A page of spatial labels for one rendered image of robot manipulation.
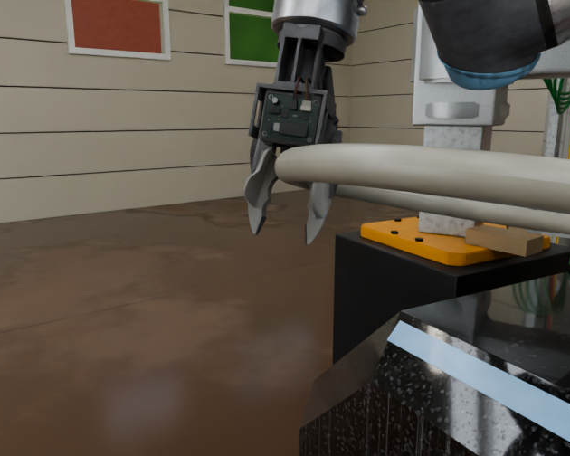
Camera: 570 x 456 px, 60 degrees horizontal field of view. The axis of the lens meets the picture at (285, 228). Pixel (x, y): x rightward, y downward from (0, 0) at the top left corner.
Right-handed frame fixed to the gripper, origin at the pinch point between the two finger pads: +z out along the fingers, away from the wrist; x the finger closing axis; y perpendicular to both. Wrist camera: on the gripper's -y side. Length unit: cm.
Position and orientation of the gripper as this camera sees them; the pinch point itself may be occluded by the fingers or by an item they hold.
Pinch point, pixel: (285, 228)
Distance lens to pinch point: 55.0
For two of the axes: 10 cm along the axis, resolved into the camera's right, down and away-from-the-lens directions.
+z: -1.7, 9.8, 0.6
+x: 9.6, 1.8, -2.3
